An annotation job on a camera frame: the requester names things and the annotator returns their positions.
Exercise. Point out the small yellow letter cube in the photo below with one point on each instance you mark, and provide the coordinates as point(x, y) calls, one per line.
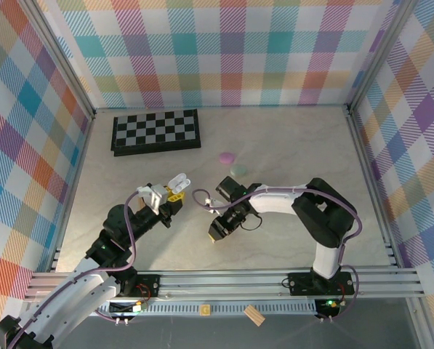
point(204, 310)

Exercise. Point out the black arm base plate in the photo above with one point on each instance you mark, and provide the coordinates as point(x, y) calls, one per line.
point(300, 283)
point(153, 287)

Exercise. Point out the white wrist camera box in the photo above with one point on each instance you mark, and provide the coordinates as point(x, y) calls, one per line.
point(210, 207)
point(155, 198)

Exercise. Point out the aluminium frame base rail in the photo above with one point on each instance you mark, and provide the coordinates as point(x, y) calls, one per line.
point(220, 280)

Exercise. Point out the aluminium frame post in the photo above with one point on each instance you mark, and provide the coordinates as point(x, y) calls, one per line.
point(61, 54)
point(378, 54)

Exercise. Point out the wooden block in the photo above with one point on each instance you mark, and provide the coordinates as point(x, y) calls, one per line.
point(254, 315)

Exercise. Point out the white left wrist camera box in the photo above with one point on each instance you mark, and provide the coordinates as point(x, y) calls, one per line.
point(155, 198)

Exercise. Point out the white earbud charging case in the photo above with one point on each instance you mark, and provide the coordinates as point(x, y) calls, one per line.
point(178, 180)

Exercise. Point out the green earbud charging case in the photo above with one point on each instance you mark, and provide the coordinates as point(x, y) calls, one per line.
point(238, 170)

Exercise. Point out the black and silver chessboard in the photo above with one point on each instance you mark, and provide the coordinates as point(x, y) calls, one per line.
point(155, 131)

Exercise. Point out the aluminium frame side rail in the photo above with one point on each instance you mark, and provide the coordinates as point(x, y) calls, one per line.
point(370, 181)
point(73, 189)

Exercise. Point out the pink earbud charging case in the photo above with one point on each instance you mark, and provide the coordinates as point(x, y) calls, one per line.
point(226, 157)

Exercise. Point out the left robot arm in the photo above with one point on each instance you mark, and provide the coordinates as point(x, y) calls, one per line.
point(89, 287)

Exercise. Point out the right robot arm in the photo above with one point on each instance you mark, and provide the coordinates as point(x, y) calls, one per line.
point(325, 218)

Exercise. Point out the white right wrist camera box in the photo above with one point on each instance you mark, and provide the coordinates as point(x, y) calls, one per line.
point(210, 207)

